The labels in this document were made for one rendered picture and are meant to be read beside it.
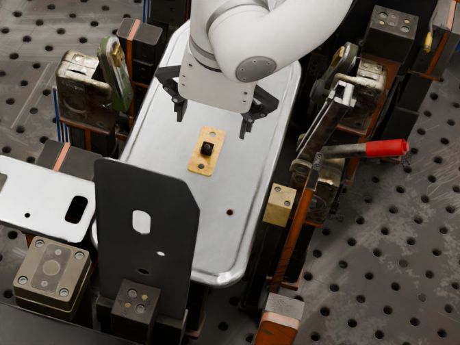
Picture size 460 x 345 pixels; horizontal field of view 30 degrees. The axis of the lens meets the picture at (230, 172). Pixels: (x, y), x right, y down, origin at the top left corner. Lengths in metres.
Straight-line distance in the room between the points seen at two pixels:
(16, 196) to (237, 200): 0.31
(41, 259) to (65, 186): 0.16
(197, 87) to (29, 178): 0.29
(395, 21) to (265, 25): 0.44
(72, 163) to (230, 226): 0.25
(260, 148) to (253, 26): 0.39
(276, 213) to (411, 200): 0.53
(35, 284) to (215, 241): 0.26
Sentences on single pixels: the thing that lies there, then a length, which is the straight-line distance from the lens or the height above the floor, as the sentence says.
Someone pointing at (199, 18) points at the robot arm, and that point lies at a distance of 1.00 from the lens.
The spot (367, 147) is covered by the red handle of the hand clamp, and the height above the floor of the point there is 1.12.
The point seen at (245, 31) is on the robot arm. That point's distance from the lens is 0.93.
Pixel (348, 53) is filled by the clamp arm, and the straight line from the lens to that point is 1.29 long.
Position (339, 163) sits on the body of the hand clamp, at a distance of 1.24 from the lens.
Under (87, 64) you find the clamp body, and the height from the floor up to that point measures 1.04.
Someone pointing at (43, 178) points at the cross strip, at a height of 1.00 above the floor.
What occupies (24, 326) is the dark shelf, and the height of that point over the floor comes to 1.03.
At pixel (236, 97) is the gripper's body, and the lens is 1.12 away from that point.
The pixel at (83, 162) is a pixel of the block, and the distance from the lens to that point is 1.28.
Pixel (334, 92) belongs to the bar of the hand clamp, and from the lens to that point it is 1.10.
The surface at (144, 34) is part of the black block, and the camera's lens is 1.42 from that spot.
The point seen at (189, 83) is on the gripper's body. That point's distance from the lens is 1.12.
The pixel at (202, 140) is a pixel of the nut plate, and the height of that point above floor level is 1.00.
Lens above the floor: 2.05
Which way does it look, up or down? 57 degrees down
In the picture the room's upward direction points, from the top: 11 degrees clockwise
